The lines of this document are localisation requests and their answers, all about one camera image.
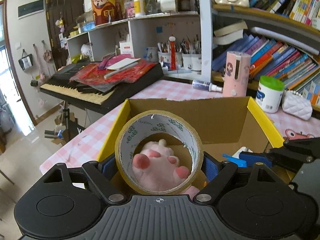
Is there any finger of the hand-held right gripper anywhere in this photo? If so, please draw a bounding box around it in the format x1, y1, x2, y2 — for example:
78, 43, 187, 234
283, 137, 320, 148
239, 147, 320, 168

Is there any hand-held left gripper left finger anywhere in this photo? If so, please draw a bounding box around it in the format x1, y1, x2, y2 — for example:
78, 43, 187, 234
41, 155, 125, 203

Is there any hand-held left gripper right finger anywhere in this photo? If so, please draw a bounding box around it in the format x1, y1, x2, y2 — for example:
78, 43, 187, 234
194, 151, 292, 203

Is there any white charger plug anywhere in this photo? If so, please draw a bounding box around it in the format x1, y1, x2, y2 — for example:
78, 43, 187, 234
232, 147, 253, 155

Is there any pink plush toy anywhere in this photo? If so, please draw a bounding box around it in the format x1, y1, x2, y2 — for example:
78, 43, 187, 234
132, 139, 200, 198

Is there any cardboard box with yellow edges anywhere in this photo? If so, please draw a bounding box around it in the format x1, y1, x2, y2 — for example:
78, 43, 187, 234
96, 96, 295, 195

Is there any brown packing tape roll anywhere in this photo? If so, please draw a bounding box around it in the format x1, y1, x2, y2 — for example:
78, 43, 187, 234
114, 109, 203, 195

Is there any white quilted purse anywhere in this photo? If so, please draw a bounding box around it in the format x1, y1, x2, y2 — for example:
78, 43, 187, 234
282, 90, 313, 120

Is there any white jar with green lid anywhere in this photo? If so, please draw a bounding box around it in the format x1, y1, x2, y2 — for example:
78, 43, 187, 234
255, 76, 285, 113

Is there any keyboard stand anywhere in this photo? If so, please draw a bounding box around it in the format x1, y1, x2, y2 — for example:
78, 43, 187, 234
45, 101, 87, 145

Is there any pink cylindrical device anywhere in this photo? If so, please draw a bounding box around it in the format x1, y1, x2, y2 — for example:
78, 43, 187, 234
222, 51, 251, 97

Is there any small spray bottle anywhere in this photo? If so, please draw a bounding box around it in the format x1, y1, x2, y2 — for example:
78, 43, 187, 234
192, 79, 223, 93

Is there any long row of colourful books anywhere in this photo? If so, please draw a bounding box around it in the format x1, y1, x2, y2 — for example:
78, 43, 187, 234
212, 34, 320, 112

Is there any pink checked tablecloth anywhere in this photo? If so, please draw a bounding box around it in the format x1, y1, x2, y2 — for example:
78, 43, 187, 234
40, 79, 320, 170

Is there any black electronic keyboard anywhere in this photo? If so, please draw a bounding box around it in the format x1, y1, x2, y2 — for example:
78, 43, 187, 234
40, 61, 164, 112

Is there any grey flat bar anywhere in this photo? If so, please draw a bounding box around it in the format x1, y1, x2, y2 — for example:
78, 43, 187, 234
104, 66, 137, 78

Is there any pile of red packets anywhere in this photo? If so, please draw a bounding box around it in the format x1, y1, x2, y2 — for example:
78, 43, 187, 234
69, 60, 158, 87

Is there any white envelope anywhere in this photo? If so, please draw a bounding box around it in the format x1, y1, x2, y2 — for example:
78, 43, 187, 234
106, 58, 142, 70

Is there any white rolled poster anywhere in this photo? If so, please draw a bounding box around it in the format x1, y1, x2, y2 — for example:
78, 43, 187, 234
250, 26, 320, 55

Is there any purple foil packet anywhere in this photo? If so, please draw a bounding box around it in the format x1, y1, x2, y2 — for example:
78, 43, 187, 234
97, 54, 130, 69

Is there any red tassel ornament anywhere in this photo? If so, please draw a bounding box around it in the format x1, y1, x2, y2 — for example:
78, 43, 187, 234
169, 36, 177, 70

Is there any white fluffy doll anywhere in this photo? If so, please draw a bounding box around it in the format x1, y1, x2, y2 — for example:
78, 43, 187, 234
80, 43, 92, 57

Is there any red and white box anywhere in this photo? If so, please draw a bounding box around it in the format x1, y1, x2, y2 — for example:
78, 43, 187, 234
119, 40, 133, 57

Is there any thick book lying flat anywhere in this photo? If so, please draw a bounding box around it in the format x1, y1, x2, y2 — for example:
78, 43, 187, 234
214, 20, 248, 37
212, 29, 244, 46

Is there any blue picture card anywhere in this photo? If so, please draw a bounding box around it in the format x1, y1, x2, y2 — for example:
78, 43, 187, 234
146, 47, 158, 62

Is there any bunch of pens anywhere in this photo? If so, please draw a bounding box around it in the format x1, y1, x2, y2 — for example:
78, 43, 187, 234
157, 36, 202, 55

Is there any black tote bag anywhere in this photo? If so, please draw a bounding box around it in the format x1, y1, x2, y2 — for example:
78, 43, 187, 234
18, 54, 33, 71

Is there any wooden bookshelf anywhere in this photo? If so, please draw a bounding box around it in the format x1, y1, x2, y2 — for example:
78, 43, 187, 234
200, 0, 320, 113

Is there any slanted row of thin books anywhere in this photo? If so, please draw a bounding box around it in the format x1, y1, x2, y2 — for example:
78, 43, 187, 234
246, 0, 320, 29

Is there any white cubby shelf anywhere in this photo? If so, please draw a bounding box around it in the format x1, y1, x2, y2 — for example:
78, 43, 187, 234
67, 11, 203, 80

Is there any cartoon figure paper bag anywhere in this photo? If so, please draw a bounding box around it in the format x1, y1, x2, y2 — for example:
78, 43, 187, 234
90, 0, 124, 26

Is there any pink patterned jar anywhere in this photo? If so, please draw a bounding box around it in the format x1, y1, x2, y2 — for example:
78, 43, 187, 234
124, 1, 135, 18

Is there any white bottle with yellow label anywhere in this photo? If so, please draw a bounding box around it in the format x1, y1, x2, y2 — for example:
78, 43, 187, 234
133, 0, 146, 17

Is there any dark wooden door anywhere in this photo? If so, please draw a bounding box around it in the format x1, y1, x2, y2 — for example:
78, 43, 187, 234
44, 0, 84, 68

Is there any pink hanging strap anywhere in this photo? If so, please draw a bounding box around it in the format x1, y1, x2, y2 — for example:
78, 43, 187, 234
34, 44, 45, 80

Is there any green wall board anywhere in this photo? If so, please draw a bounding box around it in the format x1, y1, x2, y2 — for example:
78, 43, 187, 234
17, 0, 42, 19

